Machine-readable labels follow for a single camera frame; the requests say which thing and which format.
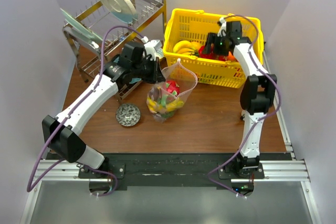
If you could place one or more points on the green leafy vegetable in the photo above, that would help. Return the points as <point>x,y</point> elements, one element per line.
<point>163,100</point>

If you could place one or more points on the steel dish rack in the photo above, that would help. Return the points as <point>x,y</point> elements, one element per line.
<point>113,32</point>

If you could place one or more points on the red pink fruit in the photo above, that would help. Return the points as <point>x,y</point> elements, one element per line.
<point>172,87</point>

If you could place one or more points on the aluminium frame rail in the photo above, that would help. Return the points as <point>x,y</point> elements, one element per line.
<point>63,172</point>

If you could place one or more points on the orange green mango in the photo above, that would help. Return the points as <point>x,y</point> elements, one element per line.
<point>196,45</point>

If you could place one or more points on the yellow plastic basket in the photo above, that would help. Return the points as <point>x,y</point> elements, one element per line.
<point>194,25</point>

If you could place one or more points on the white round plate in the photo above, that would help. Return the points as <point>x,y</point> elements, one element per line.
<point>121,9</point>

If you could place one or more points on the yellow banana bunch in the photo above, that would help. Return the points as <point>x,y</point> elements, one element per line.
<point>184,47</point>

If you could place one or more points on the clear zip top bag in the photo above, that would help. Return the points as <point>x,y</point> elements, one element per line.
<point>186,79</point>

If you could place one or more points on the black white floral bowl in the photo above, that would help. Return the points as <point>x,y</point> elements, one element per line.
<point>128,115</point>

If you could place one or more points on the red bell pepper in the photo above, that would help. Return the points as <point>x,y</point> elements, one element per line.
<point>202,53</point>

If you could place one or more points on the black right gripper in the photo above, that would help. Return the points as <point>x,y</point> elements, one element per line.
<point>213,38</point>

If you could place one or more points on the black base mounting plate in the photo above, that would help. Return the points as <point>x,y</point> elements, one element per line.
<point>165,170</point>

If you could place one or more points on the light green plate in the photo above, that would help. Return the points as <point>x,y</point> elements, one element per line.
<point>81,28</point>

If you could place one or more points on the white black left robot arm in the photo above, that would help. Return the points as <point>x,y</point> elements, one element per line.
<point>62,132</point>

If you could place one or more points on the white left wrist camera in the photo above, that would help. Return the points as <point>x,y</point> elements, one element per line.
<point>153,48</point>

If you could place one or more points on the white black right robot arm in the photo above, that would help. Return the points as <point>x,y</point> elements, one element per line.
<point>256,97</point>

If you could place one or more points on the orange fruit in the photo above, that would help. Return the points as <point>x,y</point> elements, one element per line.
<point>231,57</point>

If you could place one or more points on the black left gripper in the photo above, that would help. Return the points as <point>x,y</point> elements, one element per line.
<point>156,76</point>

